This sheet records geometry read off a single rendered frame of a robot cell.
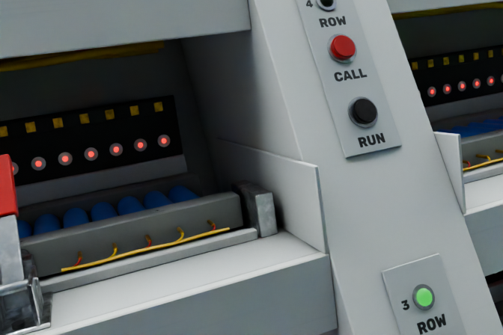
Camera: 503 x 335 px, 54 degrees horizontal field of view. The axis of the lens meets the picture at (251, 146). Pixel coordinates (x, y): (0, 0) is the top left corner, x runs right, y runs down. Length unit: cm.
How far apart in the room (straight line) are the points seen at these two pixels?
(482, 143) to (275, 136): 19
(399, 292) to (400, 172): 7
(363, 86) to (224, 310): 16
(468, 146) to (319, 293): 20
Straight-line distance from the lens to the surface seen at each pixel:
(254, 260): 29
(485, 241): 35
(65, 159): 43
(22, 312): 29
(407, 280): 30
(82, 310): 27
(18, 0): 31
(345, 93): 31
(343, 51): 32
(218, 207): 33
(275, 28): 31
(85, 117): 43
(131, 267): 30
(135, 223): 32
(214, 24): 32
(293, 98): 30
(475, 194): 37
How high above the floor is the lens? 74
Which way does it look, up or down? 12 degrees up
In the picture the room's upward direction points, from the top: 15 degrees counter-clockwise
